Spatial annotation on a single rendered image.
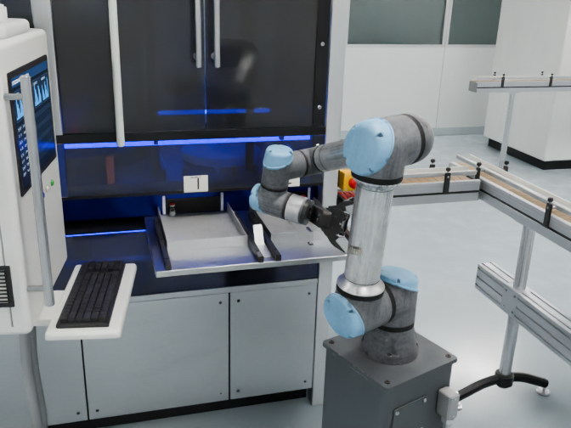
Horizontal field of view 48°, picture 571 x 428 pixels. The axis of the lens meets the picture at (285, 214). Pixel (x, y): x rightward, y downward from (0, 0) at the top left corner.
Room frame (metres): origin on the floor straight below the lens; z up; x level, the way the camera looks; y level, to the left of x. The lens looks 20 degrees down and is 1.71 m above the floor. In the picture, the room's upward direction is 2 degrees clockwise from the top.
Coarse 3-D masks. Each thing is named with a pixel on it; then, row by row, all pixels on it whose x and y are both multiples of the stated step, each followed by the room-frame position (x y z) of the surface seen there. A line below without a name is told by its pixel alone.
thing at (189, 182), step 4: (184, 176) 2.16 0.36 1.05; (188, 176) 2.16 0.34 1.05; (192, 176) 2.16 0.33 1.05; (196, 176) 2.17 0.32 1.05; (200, 176) 2.17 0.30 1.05; (204, 176) 2.17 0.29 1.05; (184, 180) 2.16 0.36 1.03; (188, 180) 2.16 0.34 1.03; (192, 180) 2.16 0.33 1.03; (196, 180) 2.17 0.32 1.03; (200, 180) 2.17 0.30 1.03; (204, 180) 2.17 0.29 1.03; (184, 184) 2.16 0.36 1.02; (188, 184) 2.16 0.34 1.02; (192, 184) 2.16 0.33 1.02; (196, 184) 2.17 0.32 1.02; (200, 184) 2.17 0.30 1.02; (204, 184) 2.17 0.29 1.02; (184, 188) 2.16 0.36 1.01; (188, 188) 2.16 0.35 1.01; (192, 188) 2.16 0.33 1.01; (196, 188) 2.17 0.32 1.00; (200, 188) 2.17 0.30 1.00; (204, 188) 2.17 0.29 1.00; (184, 192) 2.16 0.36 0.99; (188, 192) 2.16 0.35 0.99
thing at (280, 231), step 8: (256, 216) 2.19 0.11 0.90; (264, 216) 2.23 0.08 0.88; (272, 216) 2.24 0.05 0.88; (264, 224) 2.06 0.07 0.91; (272, 224) 2.15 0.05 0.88; (280, 224) 2.15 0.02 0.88; (288, 224) 2.15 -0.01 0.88; (296, 224) 2.16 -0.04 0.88; (312, 224) 2.16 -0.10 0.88; (272, 232) 2.07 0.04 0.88; (280, 232) 2.08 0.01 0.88; (288, 232) 2.00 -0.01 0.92; (296, 232) 2.00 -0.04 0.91; (304, 232) 2.01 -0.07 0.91; (320, 232) 2.03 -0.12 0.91; (272, 240) 1.98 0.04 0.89; (280, 240) 1.99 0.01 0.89; (288, 240) 1.99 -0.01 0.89; (296, 240) 2.00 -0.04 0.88; (304, 240) 2.01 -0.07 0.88
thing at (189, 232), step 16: (176, 224) 2.12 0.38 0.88; (192, 224) 2.12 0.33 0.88; (208, 224) 2.13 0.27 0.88; (224, 224) 2.13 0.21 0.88; (240, 224) 2.05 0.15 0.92; (176, 240) 1.89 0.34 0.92; (192, 240) 1.90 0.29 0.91; (208, 240) 1.92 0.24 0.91; (224, 240) 1.93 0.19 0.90; (240, 240) 1.95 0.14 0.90
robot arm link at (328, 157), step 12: (420, 120) 1.41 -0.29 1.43; (432, 132) 1.41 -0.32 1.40; (324, 144) 1.69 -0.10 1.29; (336, 144) 1.63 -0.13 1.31; (432, 144) 1.41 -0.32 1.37; (312, 156) 1.69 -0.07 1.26; (324, 156) 1.65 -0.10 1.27; (336, 156) 1.61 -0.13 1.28; (312, 168) 1.69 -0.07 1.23; (324, 168) 1.66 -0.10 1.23; (336, 168) 1.64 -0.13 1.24
